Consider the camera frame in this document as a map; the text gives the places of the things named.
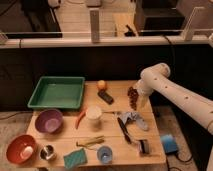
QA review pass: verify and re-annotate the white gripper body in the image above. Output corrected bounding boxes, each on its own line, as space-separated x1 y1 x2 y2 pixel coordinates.
134 79 153 96

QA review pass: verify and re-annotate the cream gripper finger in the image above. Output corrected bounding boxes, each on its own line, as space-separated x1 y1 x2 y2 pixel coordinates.
140 95 149 107

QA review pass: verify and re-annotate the dark red grape bunch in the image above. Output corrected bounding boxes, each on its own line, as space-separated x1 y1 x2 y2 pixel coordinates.
127 87 138 110

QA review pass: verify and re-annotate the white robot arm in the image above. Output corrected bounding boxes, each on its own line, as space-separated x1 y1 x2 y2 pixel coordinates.
134 63 213 135

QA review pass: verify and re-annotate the purple bowl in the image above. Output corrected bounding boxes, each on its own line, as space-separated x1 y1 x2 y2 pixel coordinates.
35 109 63 134

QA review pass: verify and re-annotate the white object in red bowl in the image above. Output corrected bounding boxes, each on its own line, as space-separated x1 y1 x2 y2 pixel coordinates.
20 146 33 159

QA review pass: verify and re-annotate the red bowl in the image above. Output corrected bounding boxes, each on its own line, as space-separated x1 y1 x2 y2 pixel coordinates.
6 134 37 165

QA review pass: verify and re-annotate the orange fruit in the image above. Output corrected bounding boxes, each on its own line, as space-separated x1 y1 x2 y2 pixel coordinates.
97 80 107 90

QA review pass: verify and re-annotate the black scrub brush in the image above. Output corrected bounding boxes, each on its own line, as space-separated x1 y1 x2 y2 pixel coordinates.
134 139 150 155

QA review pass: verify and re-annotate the black object on far table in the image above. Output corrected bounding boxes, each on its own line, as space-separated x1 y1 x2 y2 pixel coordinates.
124 25 136 37

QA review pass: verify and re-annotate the white cup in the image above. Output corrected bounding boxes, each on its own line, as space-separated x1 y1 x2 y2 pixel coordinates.
86 106 102 126

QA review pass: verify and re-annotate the teal sponge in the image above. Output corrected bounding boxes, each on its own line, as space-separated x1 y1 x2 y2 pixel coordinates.
63 148 87 169

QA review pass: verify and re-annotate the green plastic tray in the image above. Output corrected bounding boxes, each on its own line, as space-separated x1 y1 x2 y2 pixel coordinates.
28 76 85 110

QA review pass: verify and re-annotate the small metal cup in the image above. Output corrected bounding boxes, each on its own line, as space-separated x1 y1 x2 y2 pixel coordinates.
39 145 56 161

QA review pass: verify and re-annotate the black handled utensil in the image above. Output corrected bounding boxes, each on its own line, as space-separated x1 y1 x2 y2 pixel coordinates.
117 117 131 144

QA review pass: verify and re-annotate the white angled bracket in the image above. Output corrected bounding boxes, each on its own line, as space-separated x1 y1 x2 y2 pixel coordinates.
181 6 204 41

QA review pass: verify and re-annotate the white horizontal rail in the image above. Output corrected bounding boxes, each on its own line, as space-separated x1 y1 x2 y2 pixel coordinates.
0 35 213 49

